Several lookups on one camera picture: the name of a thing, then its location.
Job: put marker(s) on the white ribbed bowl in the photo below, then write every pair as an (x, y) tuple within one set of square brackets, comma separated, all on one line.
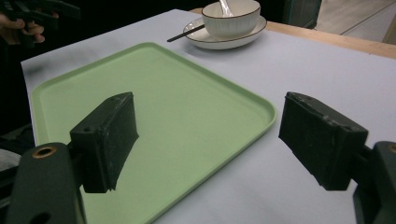
[(232, 21)]

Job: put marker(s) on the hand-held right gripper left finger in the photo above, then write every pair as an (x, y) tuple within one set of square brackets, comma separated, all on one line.
[(102, 143)]

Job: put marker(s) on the white ceramic spoon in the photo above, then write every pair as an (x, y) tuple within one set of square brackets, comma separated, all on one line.
[(224, 7)]

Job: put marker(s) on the black chopstick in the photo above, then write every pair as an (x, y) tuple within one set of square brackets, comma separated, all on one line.
[(185, 33)]

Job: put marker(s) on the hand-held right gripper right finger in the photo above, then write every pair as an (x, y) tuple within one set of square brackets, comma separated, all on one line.
[(323, 140)]

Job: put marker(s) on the white plate with dark rim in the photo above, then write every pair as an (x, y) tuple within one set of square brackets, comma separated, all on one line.
[(214, 40)]

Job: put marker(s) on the green plastic tray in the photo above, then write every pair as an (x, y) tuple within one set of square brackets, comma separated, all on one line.
[(186, 118)]

